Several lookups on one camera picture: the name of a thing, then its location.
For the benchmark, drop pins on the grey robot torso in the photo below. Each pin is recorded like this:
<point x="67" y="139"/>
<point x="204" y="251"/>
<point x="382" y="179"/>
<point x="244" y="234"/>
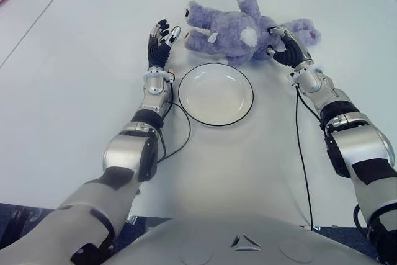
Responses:
<point x="242" y="246"/>

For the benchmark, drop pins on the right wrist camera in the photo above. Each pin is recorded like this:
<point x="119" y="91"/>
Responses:
<point x="294" y="79"/>

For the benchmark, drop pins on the white plate with black rim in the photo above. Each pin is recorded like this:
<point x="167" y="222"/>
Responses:
<point x="215" y="97"/>

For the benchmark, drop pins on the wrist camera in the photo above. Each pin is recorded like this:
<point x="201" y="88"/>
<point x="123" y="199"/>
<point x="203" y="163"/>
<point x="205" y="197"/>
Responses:
<point x="171" y="76"/>
<point x="294" y="79"/>

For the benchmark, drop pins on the purple plush doll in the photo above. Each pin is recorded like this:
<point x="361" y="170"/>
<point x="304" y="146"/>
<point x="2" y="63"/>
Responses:
<point x="229" y="26"/>

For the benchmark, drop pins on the robot right hand black silver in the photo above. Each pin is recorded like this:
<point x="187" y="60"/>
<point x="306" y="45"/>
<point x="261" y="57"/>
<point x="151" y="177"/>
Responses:
<point x="293" y="52"/>

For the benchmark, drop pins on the robot right arm silver black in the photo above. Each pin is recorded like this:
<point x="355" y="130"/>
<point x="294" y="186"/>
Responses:
<point x="356" y="150"/>

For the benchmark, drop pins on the robot left arm silver black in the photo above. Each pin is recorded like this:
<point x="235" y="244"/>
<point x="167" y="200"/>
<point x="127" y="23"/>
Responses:
<point x="127" y="153"/>

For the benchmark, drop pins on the robot left hand black silver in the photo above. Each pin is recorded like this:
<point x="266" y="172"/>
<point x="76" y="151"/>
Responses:
<point x="157" y="55"/>

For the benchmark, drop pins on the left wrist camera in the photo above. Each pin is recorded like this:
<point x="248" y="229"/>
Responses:
<point x="171" y="76"/>

